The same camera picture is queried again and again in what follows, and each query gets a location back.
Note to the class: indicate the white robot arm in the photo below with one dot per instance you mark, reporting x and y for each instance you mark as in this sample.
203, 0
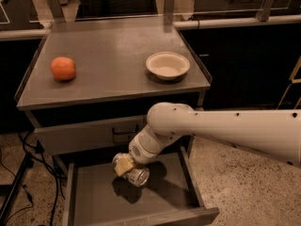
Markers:
273, 132

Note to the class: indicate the black tripod leg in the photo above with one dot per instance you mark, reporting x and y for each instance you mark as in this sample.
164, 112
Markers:
13, 189

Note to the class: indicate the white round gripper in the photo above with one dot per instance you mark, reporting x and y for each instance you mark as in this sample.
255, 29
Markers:
138, 152

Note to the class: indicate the grey metal drawer cabinet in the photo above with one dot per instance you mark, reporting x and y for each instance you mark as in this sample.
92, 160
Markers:
111, 80

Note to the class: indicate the orange fruit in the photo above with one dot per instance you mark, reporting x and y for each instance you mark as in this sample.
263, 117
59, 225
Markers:
63, 69

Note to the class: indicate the white paper bowl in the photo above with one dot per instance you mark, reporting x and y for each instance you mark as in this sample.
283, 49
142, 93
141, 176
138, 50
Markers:
167, 65

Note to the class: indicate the closed top drawer with handle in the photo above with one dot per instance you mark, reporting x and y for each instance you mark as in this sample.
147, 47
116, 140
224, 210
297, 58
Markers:
84, 136

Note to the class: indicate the open grey middle drawer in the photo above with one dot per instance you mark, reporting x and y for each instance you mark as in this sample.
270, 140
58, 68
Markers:
96, 196

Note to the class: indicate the white counter rail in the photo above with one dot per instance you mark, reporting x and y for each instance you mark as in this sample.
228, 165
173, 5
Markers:
32, 34

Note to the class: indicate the crushed 7up can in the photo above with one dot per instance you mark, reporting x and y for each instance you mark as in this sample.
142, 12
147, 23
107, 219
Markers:
137, 176

